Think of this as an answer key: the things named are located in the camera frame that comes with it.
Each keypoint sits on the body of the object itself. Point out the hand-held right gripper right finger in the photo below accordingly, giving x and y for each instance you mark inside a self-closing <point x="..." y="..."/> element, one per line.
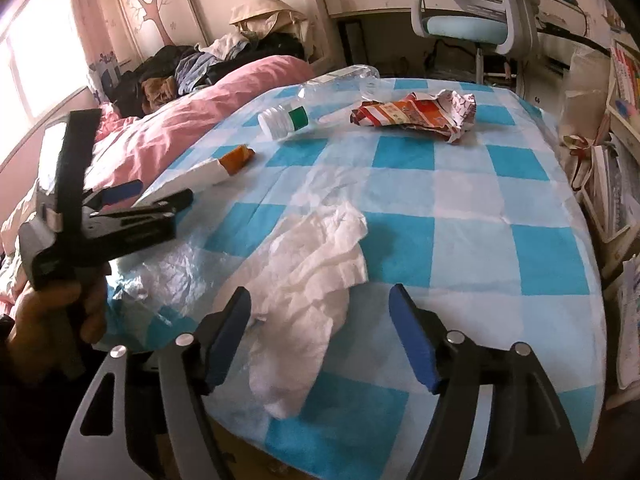
<point x="414" y="342"/>

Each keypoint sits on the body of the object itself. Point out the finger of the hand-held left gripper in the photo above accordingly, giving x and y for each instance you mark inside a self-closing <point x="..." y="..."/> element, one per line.
<point x="145" y="232"/>
<point x="125" y="191"/>

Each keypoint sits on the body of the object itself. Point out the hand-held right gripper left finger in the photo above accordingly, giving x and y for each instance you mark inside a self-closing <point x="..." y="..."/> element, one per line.
<point x="229" y="342"/>

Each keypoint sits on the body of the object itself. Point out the large white tissue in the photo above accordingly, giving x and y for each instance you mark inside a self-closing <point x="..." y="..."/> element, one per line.
<point x="310" y="280"/>

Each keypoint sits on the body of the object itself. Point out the person's left hand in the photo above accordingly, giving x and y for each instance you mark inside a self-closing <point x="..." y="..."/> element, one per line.
<point x="40" y="325"/>

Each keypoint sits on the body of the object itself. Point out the pink blanket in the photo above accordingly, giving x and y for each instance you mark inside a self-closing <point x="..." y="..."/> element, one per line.
<point x="165" y="135"/>

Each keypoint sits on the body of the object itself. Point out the brown garment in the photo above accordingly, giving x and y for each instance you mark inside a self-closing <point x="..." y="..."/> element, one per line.
<point x="157" y="92"/>

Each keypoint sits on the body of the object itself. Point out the black clothing pile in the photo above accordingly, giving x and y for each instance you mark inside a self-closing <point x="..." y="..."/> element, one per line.
<point x="165" y="60"/>

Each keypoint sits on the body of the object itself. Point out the blue checkered tablecloth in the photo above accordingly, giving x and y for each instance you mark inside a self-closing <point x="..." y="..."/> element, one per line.
<point x="450" y="210"/>

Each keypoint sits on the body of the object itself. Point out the blue denim garment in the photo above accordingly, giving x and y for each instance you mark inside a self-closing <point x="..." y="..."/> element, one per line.
<point x="195" y="72"/>

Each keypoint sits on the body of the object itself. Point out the window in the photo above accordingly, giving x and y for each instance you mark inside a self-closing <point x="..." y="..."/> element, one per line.
<point x="40" y="70"/>

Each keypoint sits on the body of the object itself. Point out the pink curtain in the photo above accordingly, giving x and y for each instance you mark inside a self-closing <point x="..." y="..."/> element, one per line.
<point x="92" y="20"/>

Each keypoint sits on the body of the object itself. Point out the white wardrobe with tree decal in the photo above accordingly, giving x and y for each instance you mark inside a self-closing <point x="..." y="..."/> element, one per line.
<point x="200" y="0"/>

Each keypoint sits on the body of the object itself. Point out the clear plastic bottle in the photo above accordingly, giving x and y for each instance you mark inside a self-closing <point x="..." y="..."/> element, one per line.
<point x="320" y="95"/>

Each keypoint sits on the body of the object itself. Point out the beige cloth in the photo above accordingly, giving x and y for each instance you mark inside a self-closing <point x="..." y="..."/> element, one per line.
<point x="265" y="15"/>

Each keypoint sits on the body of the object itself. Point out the red crumpled snack wrapper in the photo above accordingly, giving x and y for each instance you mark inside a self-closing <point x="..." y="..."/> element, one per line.
<point x="415" y="112"/>

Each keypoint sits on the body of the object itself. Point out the white bookshelf with books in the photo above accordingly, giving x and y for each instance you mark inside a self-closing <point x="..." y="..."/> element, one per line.
<point x="622" y="170"/>

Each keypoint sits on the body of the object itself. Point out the white bag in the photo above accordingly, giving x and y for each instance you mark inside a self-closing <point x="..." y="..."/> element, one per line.
<point x="585" y="100"/>

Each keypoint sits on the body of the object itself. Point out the grey and blue desk chair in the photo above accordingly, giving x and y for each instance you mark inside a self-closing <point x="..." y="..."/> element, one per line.
<point x="460" y="25"/>

